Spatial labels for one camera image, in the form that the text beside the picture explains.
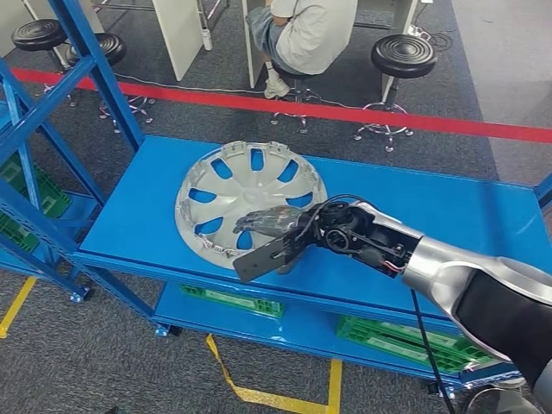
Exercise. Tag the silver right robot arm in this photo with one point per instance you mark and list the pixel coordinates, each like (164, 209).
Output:
(452, 268)

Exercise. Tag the white desk panel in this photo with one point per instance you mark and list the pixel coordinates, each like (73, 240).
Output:
(403, 14)
(252, 51)
(179, 34)

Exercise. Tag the blue metal shelf cart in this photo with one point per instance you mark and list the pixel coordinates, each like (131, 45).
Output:
(431, 228)

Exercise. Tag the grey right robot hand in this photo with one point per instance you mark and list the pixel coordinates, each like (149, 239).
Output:
(276, 220)

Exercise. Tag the white cylinder bottle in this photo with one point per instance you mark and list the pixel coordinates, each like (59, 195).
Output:
(207, 40)

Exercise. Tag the seated person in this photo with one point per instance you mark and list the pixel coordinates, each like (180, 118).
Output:
(315, 34)

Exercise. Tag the silver plastic wheel cover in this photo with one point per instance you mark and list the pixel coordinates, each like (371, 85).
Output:
(232, 183)

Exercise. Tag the black round swivel stool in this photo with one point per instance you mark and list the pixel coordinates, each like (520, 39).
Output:
(38, 34)
(403, 55)
(112, 47)
(290, 73)

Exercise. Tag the white power strip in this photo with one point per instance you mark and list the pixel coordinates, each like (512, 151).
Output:
(418, 32)

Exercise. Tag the green plastic crate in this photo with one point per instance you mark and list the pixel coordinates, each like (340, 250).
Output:
(232, 301)
(51, 197)
(388, 343)

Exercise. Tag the blue metal shelving rack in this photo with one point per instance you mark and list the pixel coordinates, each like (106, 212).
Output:
(90, 57)

